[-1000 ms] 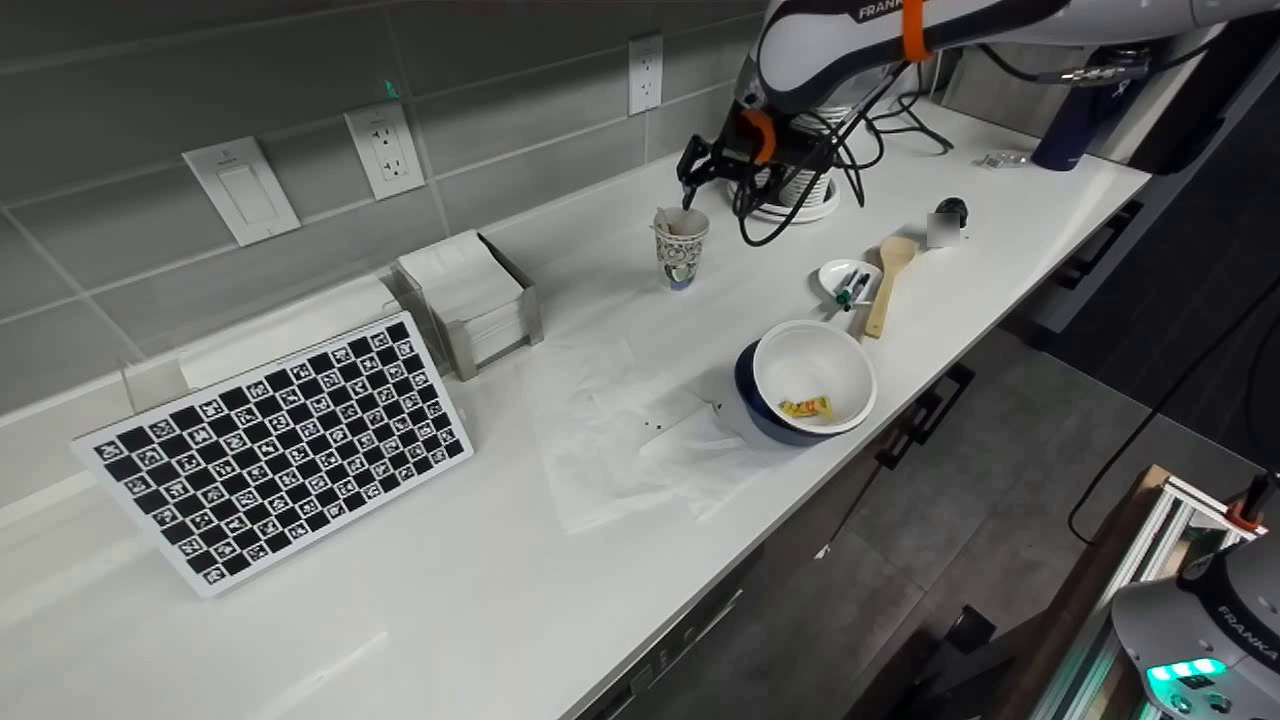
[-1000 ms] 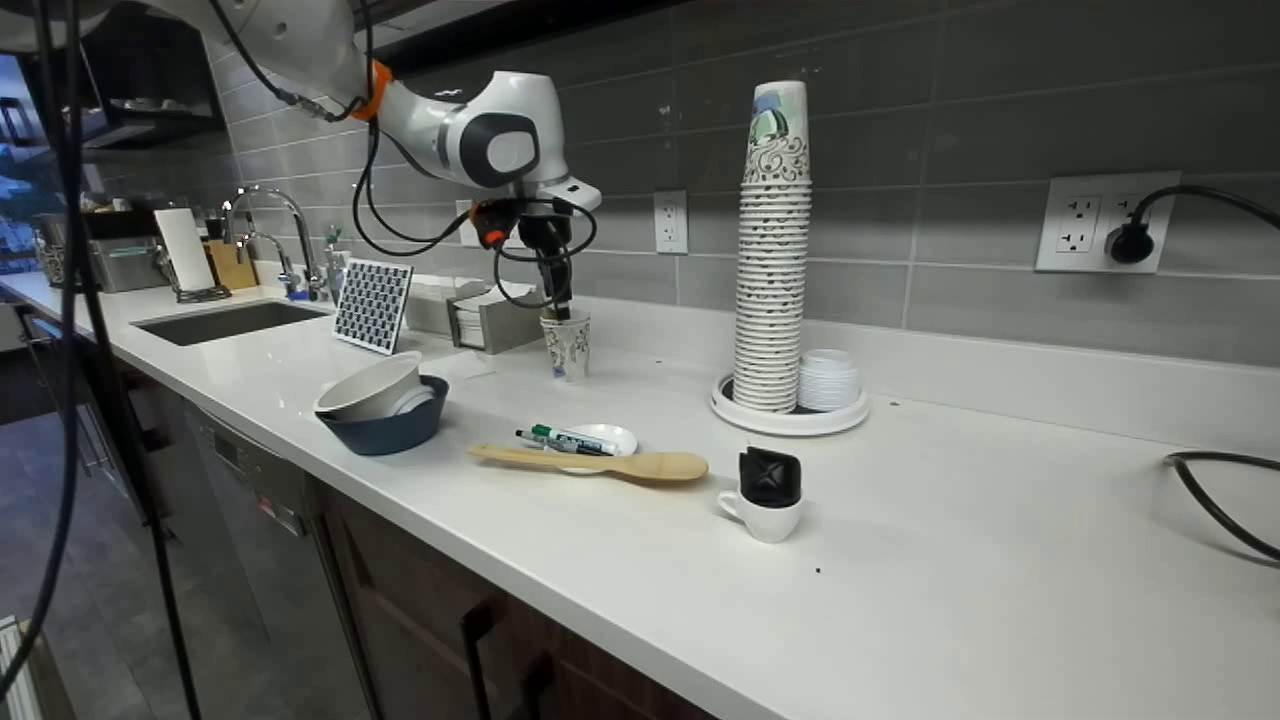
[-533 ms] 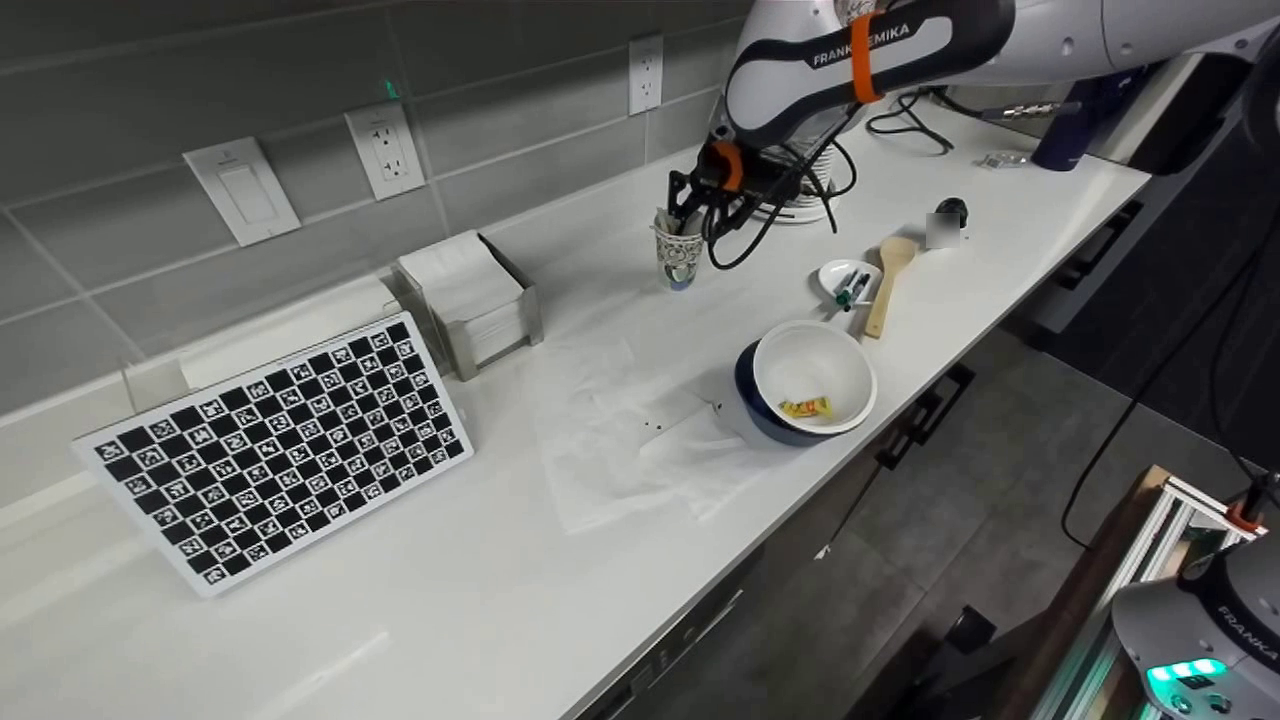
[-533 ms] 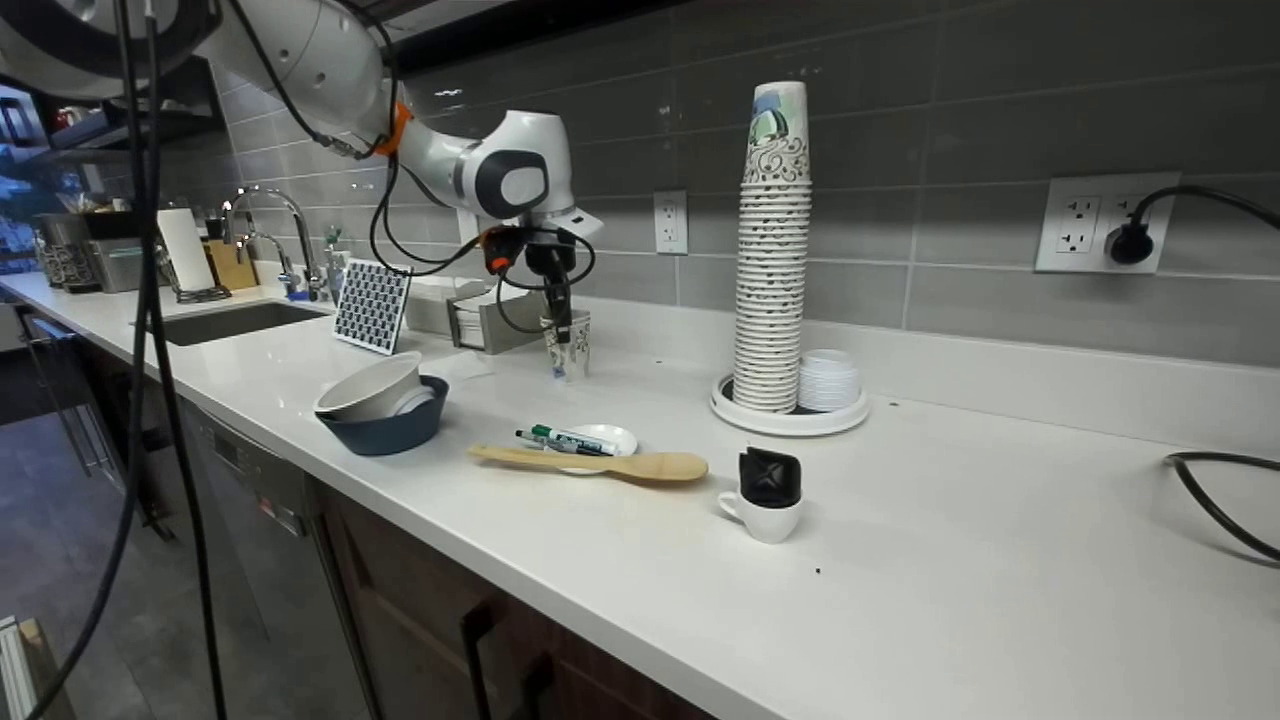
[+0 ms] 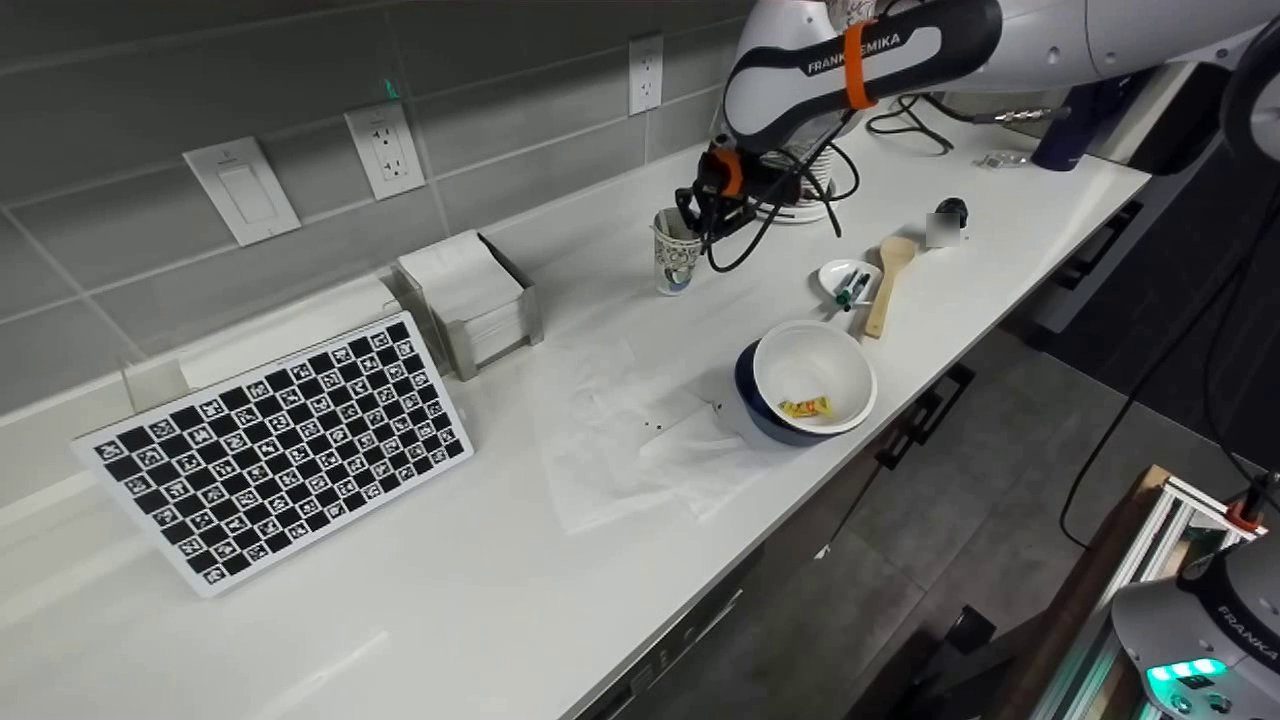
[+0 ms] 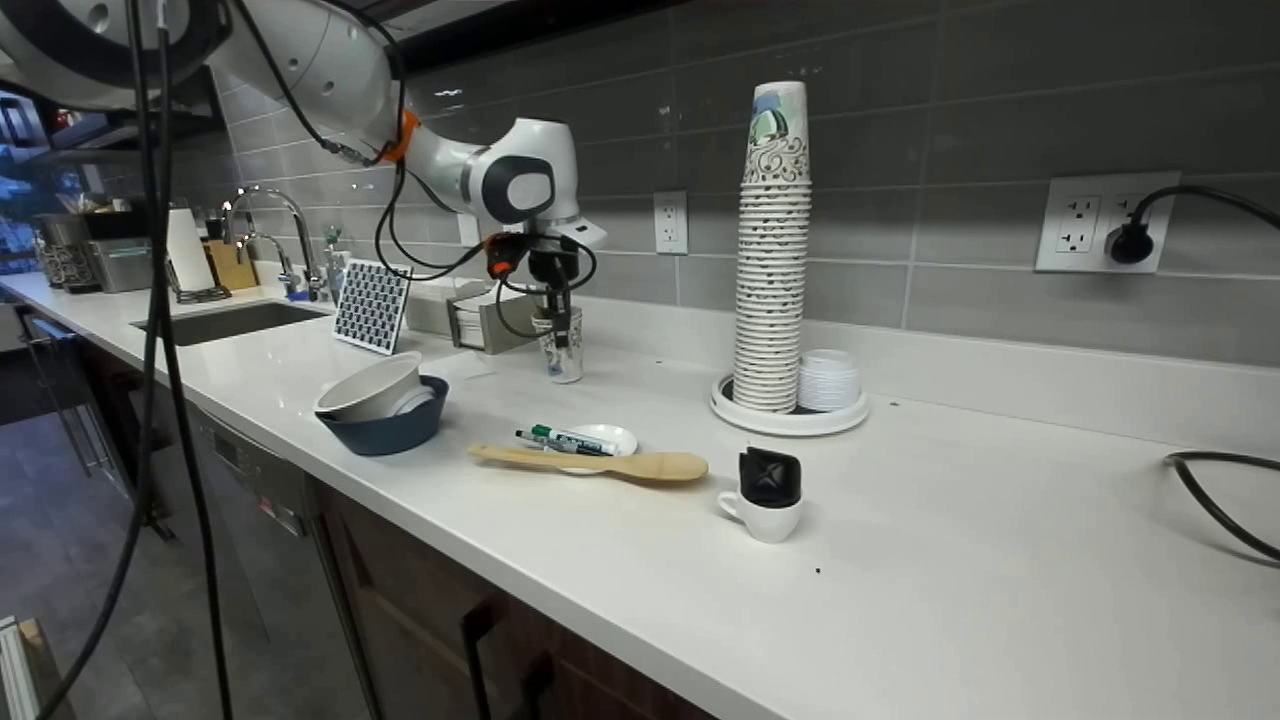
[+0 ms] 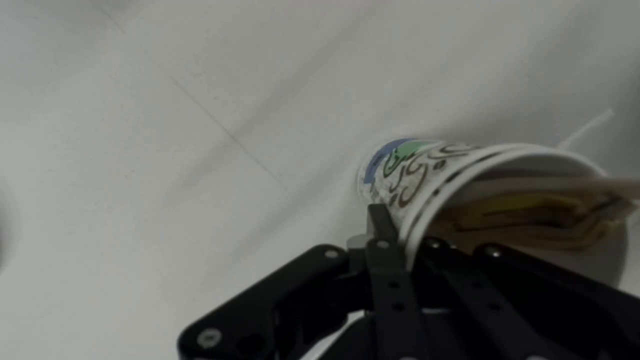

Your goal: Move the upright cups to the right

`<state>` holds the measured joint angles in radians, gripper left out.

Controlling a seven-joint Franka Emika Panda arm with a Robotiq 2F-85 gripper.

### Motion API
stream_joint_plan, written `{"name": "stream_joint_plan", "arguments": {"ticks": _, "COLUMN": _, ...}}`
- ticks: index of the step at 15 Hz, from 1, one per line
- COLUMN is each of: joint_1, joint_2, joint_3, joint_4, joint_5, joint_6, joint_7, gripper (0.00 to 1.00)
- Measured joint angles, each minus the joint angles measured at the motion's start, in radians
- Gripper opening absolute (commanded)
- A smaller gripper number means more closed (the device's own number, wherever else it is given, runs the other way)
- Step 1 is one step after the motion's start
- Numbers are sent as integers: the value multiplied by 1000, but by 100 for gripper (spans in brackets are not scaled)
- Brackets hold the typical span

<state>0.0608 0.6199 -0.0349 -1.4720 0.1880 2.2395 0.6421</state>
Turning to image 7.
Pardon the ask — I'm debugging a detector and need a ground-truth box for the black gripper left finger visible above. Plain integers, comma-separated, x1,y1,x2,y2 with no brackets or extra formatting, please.
177,203,436,360

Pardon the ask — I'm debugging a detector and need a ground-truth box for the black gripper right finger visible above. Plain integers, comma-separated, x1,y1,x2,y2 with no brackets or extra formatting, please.
409,237,640,360

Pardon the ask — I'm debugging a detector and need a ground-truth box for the patterned paper cup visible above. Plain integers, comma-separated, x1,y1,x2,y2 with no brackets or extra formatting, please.
357,136,632,289

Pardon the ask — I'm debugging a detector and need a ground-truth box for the brown folded paper scrap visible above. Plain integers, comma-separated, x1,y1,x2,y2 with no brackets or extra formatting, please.
443,176,638,253

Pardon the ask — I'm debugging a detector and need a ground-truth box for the white stirrer stick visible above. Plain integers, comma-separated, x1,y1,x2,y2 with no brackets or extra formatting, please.
557,106,617,153

